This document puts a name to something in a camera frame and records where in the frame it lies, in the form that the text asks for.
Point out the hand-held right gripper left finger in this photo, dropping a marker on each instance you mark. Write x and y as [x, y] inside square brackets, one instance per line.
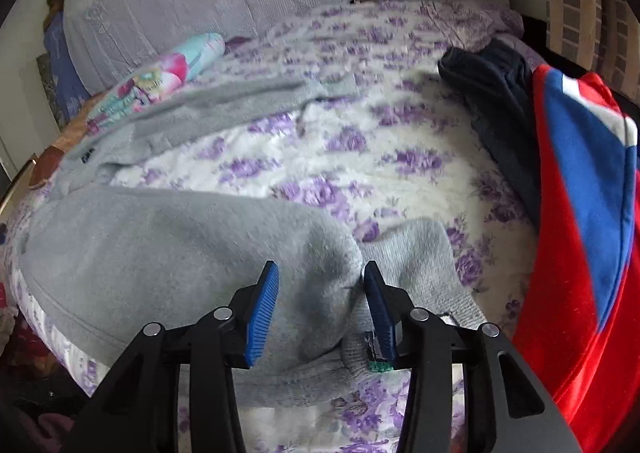
[262, 313]

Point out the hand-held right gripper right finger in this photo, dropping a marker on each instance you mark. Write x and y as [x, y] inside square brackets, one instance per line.
[377, 318]

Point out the purple floral white blanket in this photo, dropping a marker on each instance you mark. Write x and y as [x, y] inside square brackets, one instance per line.
[400, 133]

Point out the red blue white garment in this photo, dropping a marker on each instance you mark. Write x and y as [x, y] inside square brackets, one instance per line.
[575, 243]

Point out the dark navy garment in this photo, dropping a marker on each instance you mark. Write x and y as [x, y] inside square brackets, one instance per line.
[505, 98]

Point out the colourful floral pillow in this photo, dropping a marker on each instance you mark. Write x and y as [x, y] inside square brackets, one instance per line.
[150, 78]

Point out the brown cushion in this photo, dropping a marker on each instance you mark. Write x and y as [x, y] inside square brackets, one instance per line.
[50, 160]

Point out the blue pillow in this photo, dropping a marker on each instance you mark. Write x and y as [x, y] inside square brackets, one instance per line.
[62, 68]

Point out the golden frame edge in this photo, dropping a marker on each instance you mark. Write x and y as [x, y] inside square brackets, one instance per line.
[17, 188]

